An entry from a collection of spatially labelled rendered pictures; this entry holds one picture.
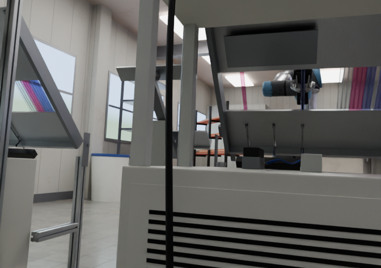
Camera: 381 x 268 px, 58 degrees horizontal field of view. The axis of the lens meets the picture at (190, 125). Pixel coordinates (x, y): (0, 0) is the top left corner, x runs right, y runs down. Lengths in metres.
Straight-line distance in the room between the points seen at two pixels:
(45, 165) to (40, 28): 1.93
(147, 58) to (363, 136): 1.02
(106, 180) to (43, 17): 2.51
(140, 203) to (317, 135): 0.98
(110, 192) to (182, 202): 4.82
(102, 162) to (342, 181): 4.94
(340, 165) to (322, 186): 7.76
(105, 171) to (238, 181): 4.84
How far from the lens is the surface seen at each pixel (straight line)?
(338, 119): 1.42
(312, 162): 0.91
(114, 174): 5.36
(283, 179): 0.56
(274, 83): 1.67
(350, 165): 8.32
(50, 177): 5.43
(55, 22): 5.66
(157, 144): 1.48
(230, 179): 0.57
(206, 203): 0.58
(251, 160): 1.00
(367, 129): 1.46
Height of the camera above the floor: 0.63
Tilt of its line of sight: 6 degrees up
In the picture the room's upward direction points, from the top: 2 degrees clockwise
